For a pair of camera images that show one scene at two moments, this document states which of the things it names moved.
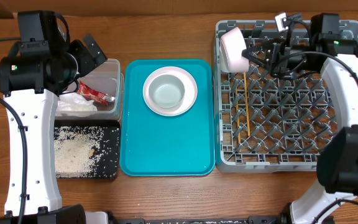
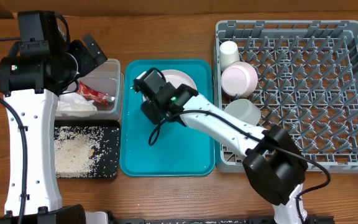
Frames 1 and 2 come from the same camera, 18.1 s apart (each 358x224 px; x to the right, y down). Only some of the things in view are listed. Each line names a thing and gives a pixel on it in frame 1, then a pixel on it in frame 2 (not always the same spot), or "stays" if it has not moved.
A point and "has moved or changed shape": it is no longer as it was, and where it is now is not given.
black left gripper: (88, 62) stays
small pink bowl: (232, 45) -> (239, 78)
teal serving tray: (151, 144) stays
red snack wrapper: (94, 96) stays
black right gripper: (277, 56) -> (156, 114)
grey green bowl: (166, 91) has moved or changed shape
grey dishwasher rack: (274, 110) stays
